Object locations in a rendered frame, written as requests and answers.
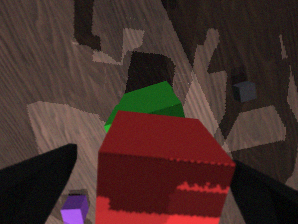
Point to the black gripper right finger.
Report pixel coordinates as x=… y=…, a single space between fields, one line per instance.
x=261 y=199

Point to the purple block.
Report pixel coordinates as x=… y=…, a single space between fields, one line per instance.
x=74 y=209

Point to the green block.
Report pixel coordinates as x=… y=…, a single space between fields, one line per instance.
x=145 y=91
x=161 y=103

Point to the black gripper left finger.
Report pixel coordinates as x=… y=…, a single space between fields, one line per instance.
x=29 y=190

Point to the dark grey cube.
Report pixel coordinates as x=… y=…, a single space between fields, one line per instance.
x=244 y=91

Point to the red block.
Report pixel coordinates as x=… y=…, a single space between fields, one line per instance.
x=158 y=169

